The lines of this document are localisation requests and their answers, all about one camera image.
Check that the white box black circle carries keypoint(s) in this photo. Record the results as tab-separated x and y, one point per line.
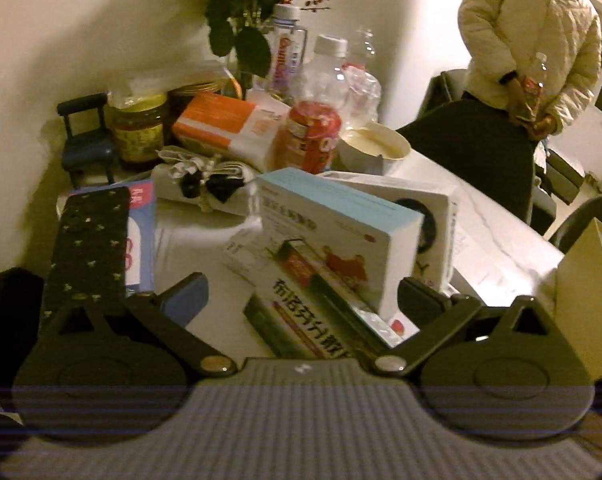
441	240

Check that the white bowl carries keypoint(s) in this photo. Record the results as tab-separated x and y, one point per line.
376	152

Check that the glass jar yellow lid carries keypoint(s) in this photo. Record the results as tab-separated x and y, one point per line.
136	132

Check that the large blue box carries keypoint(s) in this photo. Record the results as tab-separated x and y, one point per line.
141	230

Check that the black box gold dots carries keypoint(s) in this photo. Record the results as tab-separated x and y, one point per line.
86	245

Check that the orange white packet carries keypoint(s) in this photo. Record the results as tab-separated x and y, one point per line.
216	122

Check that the crumpled clear plastic bag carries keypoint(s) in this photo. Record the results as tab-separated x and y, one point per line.
363	85

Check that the white marble desktop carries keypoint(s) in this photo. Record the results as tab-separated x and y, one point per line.
431	167

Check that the cream cardboard box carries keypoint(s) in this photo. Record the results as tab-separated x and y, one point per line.
586	310

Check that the black office chair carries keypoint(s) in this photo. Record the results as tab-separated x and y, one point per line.
471	150

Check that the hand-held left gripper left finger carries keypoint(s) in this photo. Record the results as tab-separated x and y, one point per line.
188	300

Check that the gold lid jar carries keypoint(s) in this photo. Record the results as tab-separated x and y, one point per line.
193	91

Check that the clear water bottle red print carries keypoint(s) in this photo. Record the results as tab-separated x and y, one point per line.
287	50

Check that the flower bouquet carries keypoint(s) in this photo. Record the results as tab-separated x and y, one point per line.
241	5

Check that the dark grey chair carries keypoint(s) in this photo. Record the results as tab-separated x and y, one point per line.
576	220

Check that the white paper leaflet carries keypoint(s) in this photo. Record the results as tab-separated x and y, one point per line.
246	255

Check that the white box light blue top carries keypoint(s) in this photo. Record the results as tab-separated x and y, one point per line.
331	210

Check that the green medicine box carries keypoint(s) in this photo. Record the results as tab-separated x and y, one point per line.
301	315

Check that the small dark blue chair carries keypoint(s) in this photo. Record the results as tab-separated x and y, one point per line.
86	152

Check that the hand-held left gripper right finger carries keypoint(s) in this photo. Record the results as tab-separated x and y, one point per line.
421	302

